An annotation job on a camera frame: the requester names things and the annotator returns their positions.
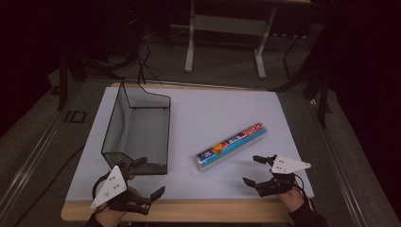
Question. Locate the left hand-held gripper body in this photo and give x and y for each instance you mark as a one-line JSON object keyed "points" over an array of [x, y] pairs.
{"points": [[111, 185]]}

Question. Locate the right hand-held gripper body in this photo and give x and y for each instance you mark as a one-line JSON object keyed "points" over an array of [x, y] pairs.
{"points": [[283, 176]]}

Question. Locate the transparent dark plastic bin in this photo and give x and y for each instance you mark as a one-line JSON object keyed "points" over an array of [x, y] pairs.
{"points": [[138, 132]]}

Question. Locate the blue plastic wrap box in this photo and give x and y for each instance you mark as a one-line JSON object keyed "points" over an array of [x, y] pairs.
{"points": [[231, 145]]}

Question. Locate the person's right hand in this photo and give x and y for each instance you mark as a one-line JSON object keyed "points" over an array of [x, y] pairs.
{"points": [[291, 200]]}

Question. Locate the person's left hand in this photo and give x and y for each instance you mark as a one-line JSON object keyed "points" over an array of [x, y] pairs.
{"points": [[110, 217]]}

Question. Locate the wooden table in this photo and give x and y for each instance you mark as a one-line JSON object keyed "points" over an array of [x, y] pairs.
{"points": [[189, 211]]}

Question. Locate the white table mat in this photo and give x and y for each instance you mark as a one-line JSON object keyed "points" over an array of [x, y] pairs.
{"points": [[205, 107]]}

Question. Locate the black floor plate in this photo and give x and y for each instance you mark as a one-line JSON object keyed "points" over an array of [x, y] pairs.
{"points": [[75, 116]]}

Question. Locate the black tripod stand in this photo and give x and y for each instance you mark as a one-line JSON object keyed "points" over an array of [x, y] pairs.
{"points": [[322, 101]]}

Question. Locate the metal floor rail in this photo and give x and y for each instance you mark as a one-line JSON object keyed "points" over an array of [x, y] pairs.
{"points": [[31, 160], [340, 170]]}

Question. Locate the white desk frame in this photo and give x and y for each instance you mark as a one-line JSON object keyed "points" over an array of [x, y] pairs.
{"points": [[227, 24]]}

